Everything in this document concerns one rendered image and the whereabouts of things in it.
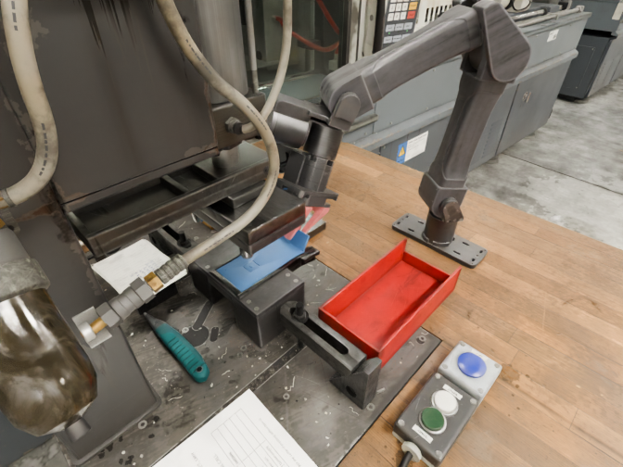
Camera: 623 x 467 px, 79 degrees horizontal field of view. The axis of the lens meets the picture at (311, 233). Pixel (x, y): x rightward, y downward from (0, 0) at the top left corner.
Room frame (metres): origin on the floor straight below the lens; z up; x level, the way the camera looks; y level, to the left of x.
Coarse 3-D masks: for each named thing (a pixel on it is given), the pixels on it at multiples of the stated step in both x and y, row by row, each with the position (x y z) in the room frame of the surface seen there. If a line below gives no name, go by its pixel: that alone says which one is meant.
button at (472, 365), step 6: (462, 354) 0.33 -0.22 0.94; (468, 354) 0.33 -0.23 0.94; (474, 354) 0.33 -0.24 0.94; (462, 360) 0.32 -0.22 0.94; (468, 360) 0.32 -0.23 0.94; (474, 360) 0.32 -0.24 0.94; (480, 360) 0.32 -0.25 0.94; (462, 366) 0.31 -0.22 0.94; (468, 366) 0.31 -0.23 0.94; (474, 366) 0.31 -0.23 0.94; (480, 366) 0.31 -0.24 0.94; (486, 366) 0.31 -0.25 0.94; (468, 372) 0.30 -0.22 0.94; (474, 372) 0.30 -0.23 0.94; (480, 372) 0.30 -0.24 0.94
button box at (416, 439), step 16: (432, 384) 0.29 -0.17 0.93; (448, 384) 0.29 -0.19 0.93; (416, 400) 0.26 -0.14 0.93; (432, 400) 0.26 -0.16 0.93; (464, 400) 0.26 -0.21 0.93; (400, 416) 0.24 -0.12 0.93; (416, 416) 0.24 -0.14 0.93; (448, 416) 0.24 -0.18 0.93; (464, 416) 0.24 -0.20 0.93; (400, 432) 0.22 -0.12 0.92; (416, 432) 0.22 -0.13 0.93; (432, 432) 0.22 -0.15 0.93; (448, 432) 0.22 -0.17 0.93; (416, 448) 0.20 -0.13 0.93; (432, 448) 0.20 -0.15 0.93; (448, 448) 0.20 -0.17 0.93; (400, 464) 0.19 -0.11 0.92; (432, 464) 0.19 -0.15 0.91
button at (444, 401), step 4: (440, 392) 0.27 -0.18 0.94; (444, 392) 0.27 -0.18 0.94; (448, 392) 0.27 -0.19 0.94; (436, 396) 0.27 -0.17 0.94; (440, 396) 0.27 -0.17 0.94; (444, 396) 0.27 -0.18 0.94; (448, 396) 0.27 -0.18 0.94; (452, 396) 0.27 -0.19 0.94; (436, 400) 0.26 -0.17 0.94; (440, 400) 0.26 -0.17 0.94; (444, 400) 0.26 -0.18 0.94; (448, 400) 0.26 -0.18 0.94; (452, 400) 0.26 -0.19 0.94; (436, 404) 0.25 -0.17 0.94; (440, 404) 0.25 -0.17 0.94; (444, 404) 0.25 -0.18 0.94; (448, 404) 0.25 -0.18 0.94; (452, 404) 0.25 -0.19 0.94; (456, 404) 0.25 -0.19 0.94; (440, 408) 0.25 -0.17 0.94; (444, 408) 0.25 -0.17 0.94; (448, 408) 0.25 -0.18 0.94; (452, 408) 0.25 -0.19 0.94; (444, 412) 0.25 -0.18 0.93; (448, 412) 0.24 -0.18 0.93
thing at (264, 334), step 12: (192, 264) 0.49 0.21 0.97; (192, 276) 0.50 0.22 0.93; (204, 276) 0.47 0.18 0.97; (204, 288) 0.47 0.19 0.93; (216, 288) 0.44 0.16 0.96; (300, 288) 0.43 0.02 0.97; (216, 300) 0.46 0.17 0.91; (288, 300) 0.41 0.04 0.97; (300, 300) 0.43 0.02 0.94; (240, 312) 0.40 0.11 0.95; (276, 312) 0.39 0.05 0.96; (240, 324) 0.40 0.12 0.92; (252, 324) 0.38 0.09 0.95; (264, 324) 0.37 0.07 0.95; (276, 324) 0.39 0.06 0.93; (252, 336) 0.38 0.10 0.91; (264, 336) 0.37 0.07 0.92; (276, 336) 0.39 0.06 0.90
